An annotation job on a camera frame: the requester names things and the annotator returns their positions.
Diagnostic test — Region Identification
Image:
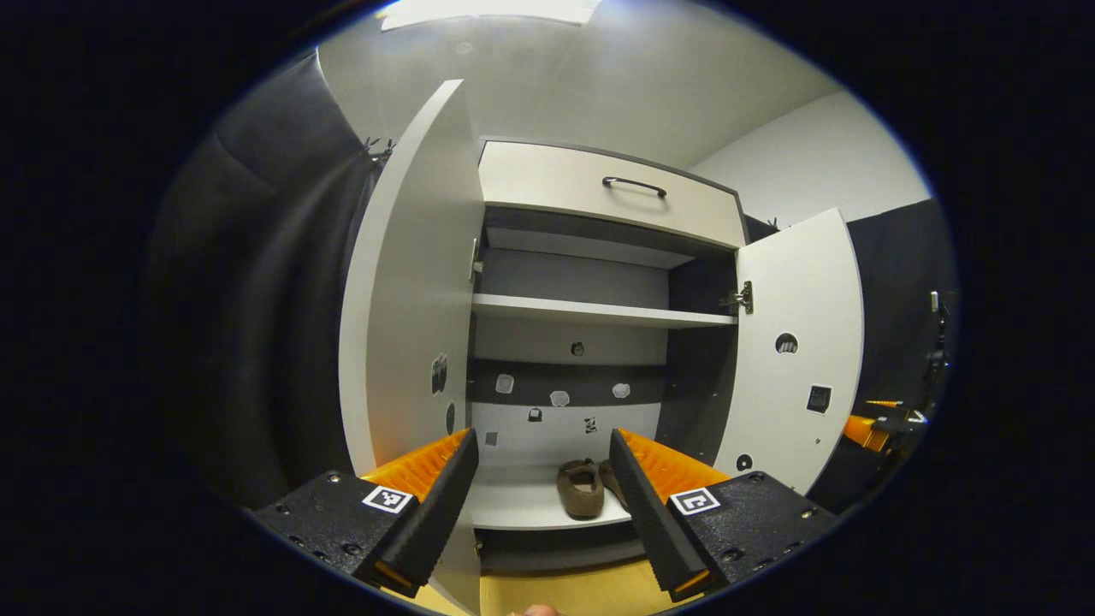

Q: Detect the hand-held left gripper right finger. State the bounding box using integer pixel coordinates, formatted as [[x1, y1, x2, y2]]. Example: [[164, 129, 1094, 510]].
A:
[[609, 428, 838, 602]]

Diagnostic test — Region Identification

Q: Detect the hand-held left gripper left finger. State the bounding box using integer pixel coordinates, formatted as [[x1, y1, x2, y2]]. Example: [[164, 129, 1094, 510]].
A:
[[252, 428, 480, 598]]

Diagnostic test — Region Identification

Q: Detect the white cabinet shelf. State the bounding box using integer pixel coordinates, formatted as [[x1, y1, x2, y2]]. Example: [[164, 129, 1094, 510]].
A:
[[471, 293, 738, 330]]

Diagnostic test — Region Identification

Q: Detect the brown fuzzy shoe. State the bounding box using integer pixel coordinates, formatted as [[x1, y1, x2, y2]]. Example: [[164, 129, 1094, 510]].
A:
[[597, 460, 630, 510], [556, 459, 606, 520]]

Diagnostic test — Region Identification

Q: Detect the white shoe cabinet door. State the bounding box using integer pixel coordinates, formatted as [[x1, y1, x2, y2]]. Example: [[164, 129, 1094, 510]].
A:
[[712, 208, 865, 497], [338, 80, 488, 616]]

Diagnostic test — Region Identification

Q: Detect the black drawer handle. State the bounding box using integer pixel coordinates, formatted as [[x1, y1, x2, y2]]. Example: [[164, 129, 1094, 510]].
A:
[[601, 176, 668, 199]]

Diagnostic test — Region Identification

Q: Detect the white cabinet drawer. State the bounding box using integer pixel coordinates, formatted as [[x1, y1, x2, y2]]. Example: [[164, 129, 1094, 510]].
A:
[[477, 139, 749, 251]]

